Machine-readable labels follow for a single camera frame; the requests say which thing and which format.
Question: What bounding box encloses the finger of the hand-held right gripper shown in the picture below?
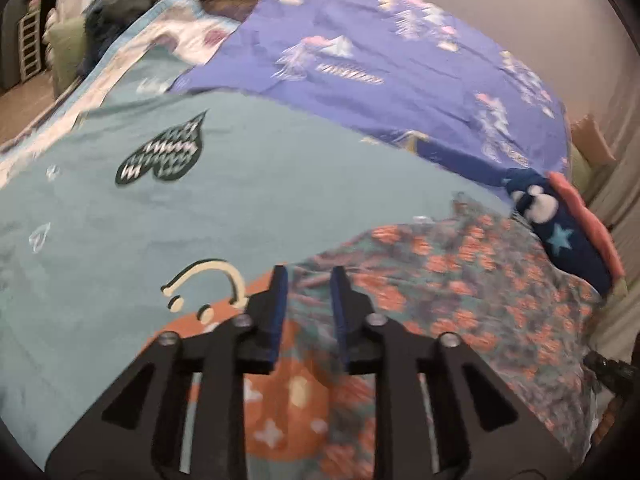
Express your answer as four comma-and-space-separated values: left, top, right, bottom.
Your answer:
582, 350, 640, 403

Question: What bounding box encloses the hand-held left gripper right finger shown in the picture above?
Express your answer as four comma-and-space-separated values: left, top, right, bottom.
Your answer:
330, 266, 576, 480

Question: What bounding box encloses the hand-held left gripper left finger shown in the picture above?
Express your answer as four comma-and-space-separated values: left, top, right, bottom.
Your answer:
45, 264, 290, 480

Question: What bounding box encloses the floral print garment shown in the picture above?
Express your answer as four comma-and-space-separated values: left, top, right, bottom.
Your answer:
292, 207, 603, 463

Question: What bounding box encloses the dark clothes pile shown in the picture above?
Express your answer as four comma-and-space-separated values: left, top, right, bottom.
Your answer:
82, 0, 281, 63

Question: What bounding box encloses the teal printed blanket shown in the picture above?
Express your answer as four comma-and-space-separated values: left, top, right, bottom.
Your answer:
0, 0, 606, 480

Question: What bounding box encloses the navy star print garment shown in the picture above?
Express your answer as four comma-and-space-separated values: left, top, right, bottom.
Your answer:
504, 167, 615, 297

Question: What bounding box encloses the beige curtain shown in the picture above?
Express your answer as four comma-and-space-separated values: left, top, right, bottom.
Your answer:
582, 50, 640, 361

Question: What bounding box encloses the green pillow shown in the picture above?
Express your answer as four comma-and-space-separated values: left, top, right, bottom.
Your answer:
44, 15, 97, 97
569, 147, 603, 198

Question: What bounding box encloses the beige pillow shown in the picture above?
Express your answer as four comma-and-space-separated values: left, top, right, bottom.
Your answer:
570, 114, 617, 167

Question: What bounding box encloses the blue printed bedsheet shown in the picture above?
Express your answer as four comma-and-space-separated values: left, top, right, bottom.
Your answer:
170, 0, 573, 193

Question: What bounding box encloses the white shelf unit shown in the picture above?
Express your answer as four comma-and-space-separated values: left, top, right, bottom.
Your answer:
17, 7, 45, 82

